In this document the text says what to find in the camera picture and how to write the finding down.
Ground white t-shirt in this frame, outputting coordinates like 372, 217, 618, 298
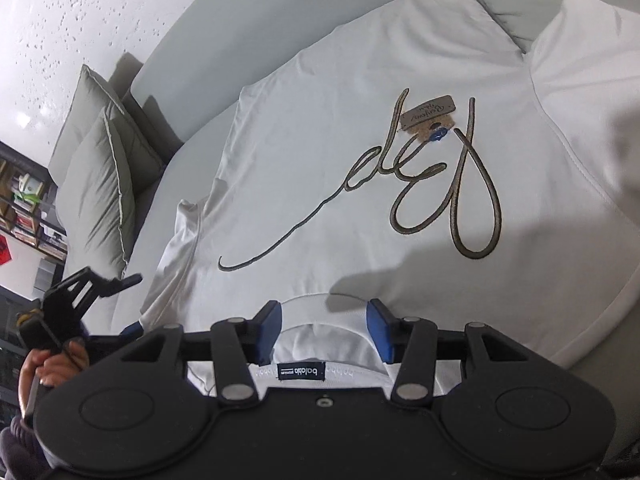
140, 0, 640, 403

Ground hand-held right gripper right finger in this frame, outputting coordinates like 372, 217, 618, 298
366, 298, 523, 405

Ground grey sofa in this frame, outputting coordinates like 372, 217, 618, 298
47, 0, 640, 376

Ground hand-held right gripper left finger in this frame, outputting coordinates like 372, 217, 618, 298
119, 300, 284, 405

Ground person's left forearm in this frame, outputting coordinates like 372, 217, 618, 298
0, 407, 47, 470

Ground grey cushion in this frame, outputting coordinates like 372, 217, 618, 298
48, 65, 166, 196
56, 106, 139, 281

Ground bookshelf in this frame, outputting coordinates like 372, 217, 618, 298
0, 142, 69, 262

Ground person's left hand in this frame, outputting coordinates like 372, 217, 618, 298
20, 339, 92, 389

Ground brown hang tag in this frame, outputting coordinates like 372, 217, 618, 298
397, 92, 459, 144

